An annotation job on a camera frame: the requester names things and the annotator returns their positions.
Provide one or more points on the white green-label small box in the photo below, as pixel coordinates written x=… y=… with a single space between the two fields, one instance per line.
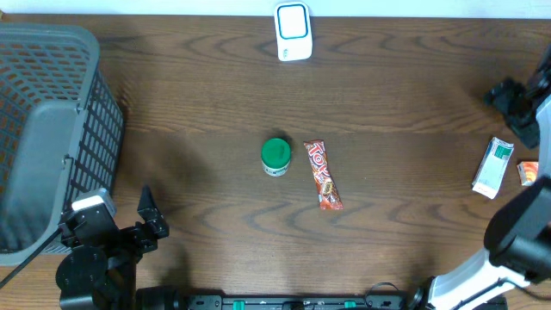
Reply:
x=489 y=176

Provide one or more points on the orange snack packet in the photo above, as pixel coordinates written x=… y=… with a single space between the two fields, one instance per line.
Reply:
x=527 y=171

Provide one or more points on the red Top snack bar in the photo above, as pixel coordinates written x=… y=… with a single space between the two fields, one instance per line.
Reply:
x=329 y=198

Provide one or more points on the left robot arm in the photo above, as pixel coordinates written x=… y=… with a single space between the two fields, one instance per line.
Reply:
x=100 y=271

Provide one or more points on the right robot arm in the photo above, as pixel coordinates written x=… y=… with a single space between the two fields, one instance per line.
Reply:
x=516 y=249

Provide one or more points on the white barcode scanner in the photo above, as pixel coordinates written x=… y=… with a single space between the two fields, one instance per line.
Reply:
x=293 y=31

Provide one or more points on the green-lid seasoning jar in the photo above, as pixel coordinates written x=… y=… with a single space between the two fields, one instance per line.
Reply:
x=276 y=157

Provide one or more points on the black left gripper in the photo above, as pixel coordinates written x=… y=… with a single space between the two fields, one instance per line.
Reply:
x=144 y=238

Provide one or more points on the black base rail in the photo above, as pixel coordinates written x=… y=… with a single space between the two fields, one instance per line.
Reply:
x=166 y=298

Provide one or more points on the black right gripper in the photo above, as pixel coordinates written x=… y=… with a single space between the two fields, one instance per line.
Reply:
x=501 y=95

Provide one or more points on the grey plastic mesh basket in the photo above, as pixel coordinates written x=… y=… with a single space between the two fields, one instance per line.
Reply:
x=61 y=130

